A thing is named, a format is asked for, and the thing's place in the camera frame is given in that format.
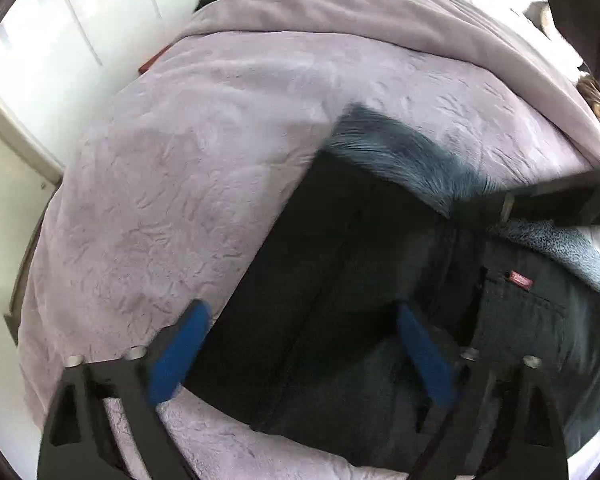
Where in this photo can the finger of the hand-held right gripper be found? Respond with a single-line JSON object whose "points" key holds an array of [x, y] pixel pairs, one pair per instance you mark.
{"points": [[555, 205]]}

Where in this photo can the lilac embossed bedspread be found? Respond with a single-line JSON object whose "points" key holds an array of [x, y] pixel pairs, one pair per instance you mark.
{"points": [[180, 160]]}

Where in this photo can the grey smooth blanket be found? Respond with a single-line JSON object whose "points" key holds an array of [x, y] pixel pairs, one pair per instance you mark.
{"points": [[330, 0]]}

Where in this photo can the red-brown item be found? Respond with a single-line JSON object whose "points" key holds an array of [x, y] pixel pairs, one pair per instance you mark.
{"points": [[154, 60]]}

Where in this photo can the white wardrobe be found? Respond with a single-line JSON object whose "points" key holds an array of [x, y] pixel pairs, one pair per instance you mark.
{"points": [[55, 35]]}

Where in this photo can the black pants with grey lining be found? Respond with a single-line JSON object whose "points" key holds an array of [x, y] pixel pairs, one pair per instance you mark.
{"points": [[330, 260]]}

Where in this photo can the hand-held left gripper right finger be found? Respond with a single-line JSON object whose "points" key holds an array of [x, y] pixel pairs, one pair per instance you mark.
{"points": [[422, 350]]}

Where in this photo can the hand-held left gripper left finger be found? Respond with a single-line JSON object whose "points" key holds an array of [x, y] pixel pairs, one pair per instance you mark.
{"points": [[180, 345]]}

